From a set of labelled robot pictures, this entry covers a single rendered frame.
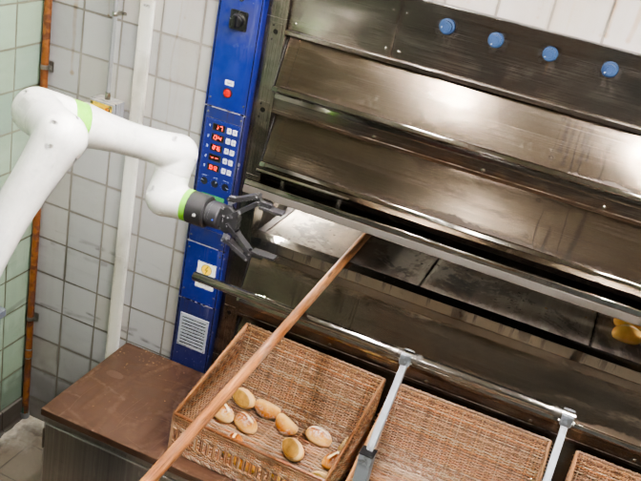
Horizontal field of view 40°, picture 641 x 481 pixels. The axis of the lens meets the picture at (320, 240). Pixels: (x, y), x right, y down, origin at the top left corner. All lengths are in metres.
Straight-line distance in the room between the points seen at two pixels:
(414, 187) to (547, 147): 0.43
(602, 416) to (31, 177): 1.89
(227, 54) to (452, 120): 0.76
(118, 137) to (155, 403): 1.17
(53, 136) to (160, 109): 1.07
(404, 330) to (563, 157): 0.80
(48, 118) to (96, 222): 1.34
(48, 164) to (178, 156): 0.47
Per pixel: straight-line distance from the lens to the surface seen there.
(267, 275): 3.15
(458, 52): 2.72
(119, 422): 3.13
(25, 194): 2.16
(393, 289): 2.97
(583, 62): 2.67
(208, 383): 3.09
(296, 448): 3.02
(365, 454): 2.56
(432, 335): 3.02
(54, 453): 3.26
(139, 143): 2.41
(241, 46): 2.92
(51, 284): 3.69
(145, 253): 3.36
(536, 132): 2.71
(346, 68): 2.83
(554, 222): 2.78
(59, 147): 2.12
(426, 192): 2.82
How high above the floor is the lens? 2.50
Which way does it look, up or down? 25 degrees down
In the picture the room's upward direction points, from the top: 12 degrees clockwise
